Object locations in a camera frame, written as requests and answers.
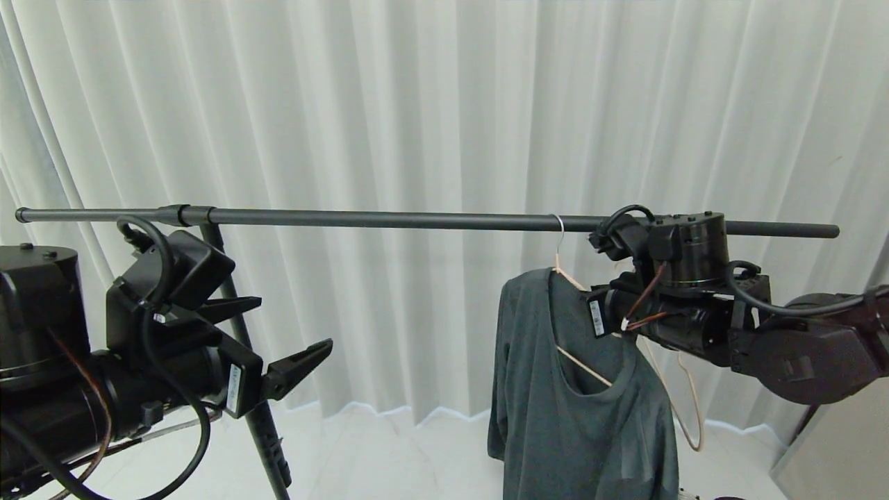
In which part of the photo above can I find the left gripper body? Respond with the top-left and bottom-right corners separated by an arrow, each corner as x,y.
87,333 -> 266,445

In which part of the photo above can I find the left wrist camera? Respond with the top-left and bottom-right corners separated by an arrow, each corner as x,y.
106,229 -> 237,348

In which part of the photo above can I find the white curtain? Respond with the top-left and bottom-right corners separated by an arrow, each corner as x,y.
0,0 -> 889,445

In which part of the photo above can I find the dark grey t-shirt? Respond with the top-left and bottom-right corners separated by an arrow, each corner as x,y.
488,267 -> 681,500

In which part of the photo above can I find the black cable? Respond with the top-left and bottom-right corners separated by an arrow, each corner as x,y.
599,203 -> 869,318
0,215 -> 213,500

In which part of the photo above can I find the pink clothes hanger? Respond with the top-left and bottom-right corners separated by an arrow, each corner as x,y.
639,337 -> 706,453
550,214 -> 617,390

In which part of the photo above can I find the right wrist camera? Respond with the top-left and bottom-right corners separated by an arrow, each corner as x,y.
589,212 -> 685,265

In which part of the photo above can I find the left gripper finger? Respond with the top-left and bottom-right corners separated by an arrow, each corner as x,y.
197,295 -> 263,326
263,338 -> 334,402

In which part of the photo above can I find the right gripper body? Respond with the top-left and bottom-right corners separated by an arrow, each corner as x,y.
587,274 -> 731,365

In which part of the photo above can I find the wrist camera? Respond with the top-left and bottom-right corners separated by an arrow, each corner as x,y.
106,229 -> 237,348
589,212 -> 685,265

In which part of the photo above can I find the black clothes rack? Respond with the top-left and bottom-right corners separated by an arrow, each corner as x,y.
15,204 -> 841,500

